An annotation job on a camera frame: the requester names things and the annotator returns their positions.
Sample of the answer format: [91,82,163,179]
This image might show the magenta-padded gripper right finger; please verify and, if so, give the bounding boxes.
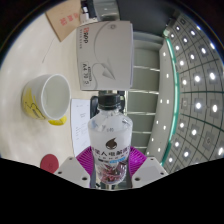
[128,145,169,188]

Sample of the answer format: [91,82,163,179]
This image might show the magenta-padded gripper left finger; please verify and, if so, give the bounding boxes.
[54,145,98,188]

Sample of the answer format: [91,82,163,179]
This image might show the clear bottle with black cap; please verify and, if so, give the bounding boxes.
[87,94,134,185]

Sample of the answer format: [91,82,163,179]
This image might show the flat round red coaster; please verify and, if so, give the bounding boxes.
[39,153,60,174]

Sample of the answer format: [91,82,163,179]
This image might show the white and yellow mug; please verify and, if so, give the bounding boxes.
[21,73,72,127]

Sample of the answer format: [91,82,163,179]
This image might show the ceiling lights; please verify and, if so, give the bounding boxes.
[159,18,224,168]

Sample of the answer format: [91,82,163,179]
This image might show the white copy paper box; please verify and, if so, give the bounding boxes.
[76,20,135,92]

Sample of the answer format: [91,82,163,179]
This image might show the brown cardboard sheet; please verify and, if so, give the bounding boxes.
[44,0,83,43]

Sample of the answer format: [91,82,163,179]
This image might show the black power strip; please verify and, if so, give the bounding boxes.
[79,0,93,23]

